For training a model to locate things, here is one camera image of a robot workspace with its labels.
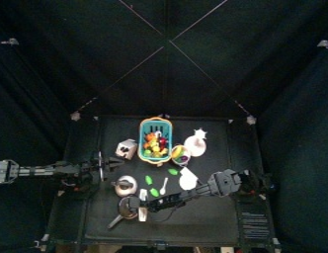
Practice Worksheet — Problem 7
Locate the toy pan with grey handle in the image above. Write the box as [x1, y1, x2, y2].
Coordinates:
[106, 196, 142, 230]

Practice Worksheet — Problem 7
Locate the white toy pot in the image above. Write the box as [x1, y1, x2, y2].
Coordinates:
[112, 175, 140, 198]

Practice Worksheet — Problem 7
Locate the white plate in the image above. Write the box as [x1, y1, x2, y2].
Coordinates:
[177, 166, 200, 192]

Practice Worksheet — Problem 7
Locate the round pinkish plate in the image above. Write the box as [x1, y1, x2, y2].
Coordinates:
[182, 134, 209, 158]

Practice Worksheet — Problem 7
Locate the white toy spoon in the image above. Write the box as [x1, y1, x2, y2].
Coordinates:
[160, 177, 170, 196]

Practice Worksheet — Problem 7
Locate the white toy toaster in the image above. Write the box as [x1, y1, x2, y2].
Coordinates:
[116, 138, 141, 161]

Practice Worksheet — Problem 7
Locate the yellow toy fruit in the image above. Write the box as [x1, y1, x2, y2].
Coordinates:
[152, 146, 166, 158]

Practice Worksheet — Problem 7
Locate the orange toy vegetable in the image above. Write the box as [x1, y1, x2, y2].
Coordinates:
[144, 131, 158, 149]

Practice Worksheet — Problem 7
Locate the grey table edge clamp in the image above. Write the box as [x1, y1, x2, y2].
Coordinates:
[148, 240, 170, 252]
[269, 238, 283, 253]
[34, 232, 53, 252]

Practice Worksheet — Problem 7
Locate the teal basket with orange rim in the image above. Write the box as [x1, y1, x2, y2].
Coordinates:
[138, 117, 174, 164]

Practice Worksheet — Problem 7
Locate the small white bowl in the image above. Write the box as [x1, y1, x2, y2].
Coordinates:
[169, 144, 193, 166]

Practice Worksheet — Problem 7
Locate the white star-shaped toy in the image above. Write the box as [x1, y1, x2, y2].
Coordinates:
[193, 127, 209, 140]

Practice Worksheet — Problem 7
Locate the printed label sticker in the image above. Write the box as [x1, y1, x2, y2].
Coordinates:
[240, 211, 273, 241]

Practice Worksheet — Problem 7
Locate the thin diagonal brace cord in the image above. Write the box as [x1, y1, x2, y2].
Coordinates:
[118, 0, 253, 117]
[76, 0, 231, 114]

